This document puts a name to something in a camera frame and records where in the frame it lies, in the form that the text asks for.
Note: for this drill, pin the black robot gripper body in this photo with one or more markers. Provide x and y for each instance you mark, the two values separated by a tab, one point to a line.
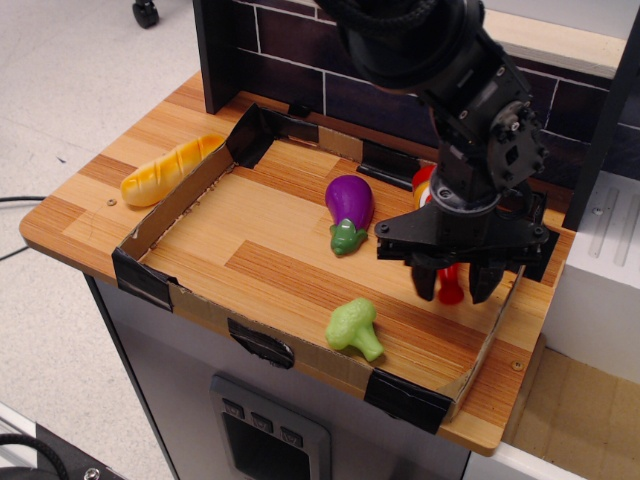
447	230

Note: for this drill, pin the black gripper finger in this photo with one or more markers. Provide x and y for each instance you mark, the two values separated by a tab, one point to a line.
484	279
424	277

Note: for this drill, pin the red hot sauce bottle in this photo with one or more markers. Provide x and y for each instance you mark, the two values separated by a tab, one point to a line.
450	291

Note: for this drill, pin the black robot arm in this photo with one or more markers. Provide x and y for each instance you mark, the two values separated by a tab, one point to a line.
480	102

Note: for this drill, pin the cardboard fence with black tape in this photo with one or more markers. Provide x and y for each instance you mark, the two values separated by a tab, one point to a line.
241	247

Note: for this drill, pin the green toy broccoli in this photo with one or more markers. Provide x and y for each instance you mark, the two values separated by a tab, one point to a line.
352	325

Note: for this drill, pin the purple toy eggplant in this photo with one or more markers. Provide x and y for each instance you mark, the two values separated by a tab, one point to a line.
350	202

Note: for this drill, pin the white toy sink counter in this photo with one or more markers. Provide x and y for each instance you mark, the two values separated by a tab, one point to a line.
594	314

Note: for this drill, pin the grey oven control panel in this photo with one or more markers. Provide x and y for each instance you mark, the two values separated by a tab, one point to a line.
264	439

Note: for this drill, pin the yellow toy bread loaf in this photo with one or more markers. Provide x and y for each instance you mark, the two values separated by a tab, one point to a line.
154	180

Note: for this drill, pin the black caster wheel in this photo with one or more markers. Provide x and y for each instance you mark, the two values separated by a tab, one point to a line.
145	13

